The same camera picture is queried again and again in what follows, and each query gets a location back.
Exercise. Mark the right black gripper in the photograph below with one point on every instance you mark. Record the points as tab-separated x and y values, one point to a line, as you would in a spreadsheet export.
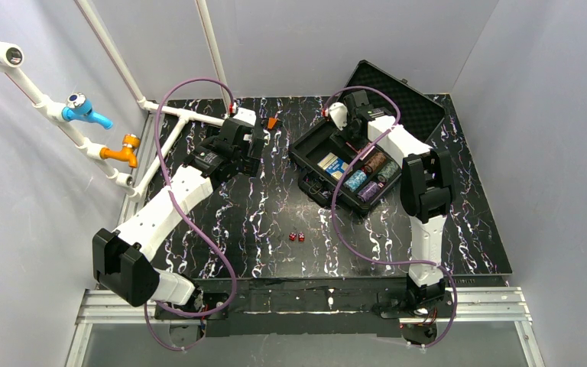
353	126

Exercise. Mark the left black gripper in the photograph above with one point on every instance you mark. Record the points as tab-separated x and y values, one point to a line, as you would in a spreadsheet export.
257	136

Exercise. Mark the blue white card box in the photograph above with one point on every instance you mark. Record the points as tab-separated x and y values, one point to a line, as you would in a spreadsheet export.
333	165

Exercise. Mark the black poker set case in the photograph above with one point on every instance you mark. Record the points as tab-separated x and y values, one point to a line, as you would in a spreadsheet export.
420	116

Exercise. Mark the light blue chip stack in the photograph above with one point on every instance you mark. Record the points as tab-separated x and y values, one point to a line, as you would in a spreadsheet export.
355	180

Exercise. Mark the purple poker chip stack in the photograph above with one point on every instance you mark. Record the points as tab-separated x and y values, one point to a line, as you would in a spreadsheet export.
369	191

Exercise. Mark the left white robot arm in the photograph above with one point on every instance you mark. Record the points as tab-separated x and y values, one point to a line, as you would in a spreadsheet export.
121	258

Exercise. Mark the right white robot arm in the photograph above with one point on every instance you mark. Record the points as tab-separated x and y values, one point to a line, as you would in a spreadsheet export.
426	195

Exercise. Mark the orange poker chip stack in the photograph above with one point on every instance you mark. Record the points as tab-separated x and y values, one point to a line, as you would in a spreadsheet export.
374	162

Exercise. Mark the small orange clip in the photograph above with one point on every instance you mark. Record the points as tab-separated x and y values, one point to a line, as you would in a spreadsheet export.
272	123

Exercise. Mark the orange tap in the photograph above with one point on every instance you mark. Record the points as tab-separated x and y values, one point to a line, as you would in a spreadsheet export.
130	143

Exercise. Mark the blue tap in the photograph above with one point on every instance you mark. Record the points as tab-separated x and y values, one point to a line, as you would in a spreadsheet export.
78	107

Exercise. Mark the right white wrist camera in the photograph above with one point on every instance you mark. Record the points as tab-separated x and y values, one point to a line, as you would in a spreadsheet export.
338	114

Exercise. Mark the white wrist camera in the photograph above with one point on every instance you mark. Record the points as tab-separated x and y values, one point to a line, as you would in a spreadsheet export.
338	114
246	115

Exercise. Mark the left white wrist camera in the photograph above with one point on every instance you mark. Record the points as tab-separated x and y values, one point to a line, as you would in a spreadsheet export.
246	115

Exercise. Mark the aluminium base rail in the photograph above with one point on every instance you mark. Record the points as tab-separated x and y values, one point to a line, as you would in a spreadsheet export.
475	304

